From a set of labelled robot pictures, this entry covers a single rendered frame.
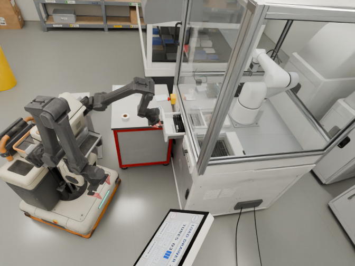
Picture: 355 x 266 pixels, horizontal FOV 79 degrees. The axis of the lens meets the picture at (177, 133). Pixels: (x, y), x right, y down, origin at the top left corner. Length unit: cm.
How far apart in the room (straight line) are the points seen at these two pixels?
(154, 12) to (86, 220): 188
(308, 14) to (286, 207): 221
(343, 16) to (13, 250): 268
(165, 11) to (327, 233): 273
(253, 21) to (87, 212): 187
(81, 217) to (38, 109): 135
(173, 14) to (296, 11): 145
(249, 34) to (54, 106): 74
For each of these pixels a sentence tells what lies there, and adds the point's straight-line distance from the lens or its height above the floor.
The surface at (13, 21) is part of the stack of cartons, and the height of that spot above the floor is 15.
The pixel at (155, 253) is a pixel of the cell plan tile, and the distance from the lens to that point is 118.
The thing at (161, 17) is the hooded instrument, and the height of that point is 143.
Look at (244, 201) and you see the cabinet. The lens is 221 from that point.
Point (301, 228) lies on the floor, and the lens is 279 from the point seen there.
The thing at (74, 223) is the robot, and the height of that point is 28.
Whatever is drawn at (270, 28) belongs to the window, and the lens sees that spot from 90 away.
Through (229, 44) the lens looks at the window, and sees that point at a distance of 101.
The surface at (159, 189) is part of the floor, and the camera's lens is 246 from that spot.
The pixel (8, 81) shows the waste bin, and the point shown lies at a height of 12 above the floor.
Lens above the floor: 220
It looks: 48 degrees down
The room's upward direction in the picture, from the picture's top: 9 degrees clockwise
